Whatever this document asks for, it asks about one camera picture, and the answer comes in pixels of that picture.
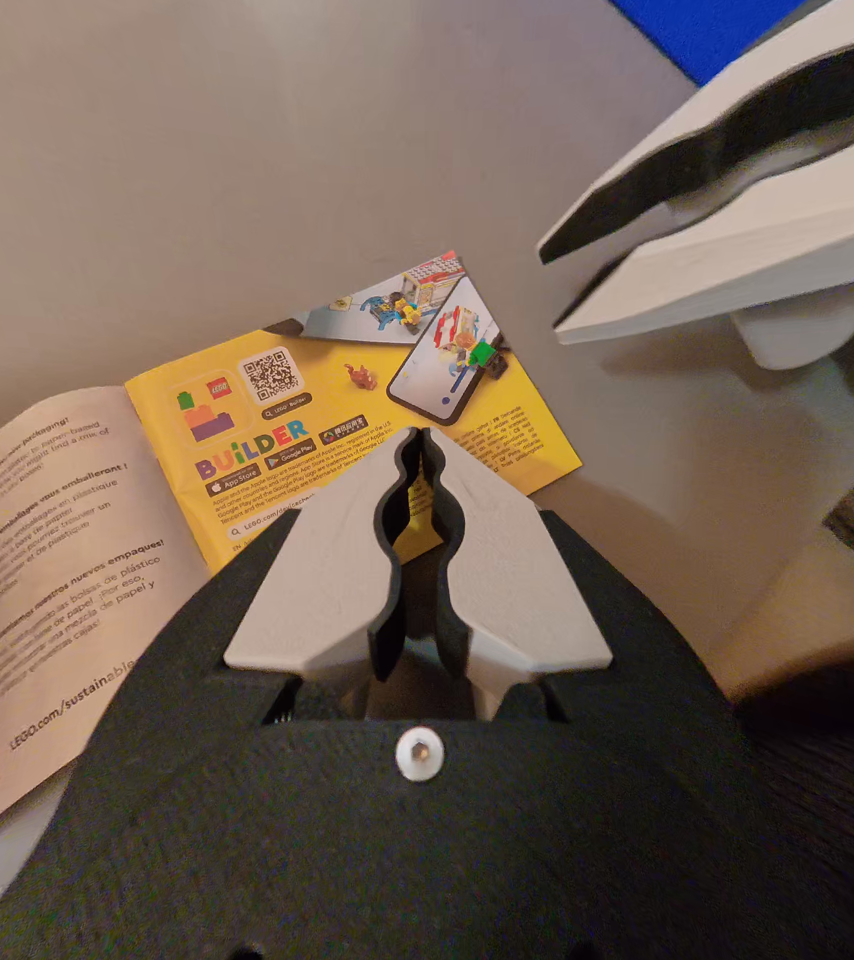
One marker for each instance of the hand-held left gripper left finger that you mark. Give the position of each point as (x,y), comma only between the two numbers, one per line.
(314,592)

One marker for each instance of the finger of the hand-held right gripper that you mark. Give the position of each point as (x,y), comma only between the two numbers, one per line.
(757,262)
(794,67)

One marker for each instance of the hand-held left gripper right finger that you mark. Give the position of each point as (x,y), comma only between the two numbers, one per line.
(524,600)

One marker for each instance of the yellow lego instruction booklet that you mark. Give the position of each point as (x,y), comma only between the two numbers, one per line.
(532,420)

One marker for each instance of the blue mat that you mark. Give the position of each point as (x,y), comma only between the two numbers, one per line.
(704,30)

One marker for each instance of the person's dark knit clothing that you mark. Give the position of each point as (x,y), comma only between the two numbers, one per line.
(847,825)

